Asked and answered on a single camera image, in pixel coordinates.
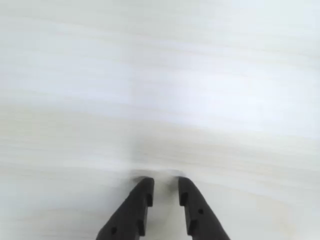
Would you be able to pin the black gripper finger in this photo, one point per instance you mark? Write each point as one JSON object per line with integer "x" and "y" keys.
{"x": 127, "y": 215}
{"x": 200, "y": 215}

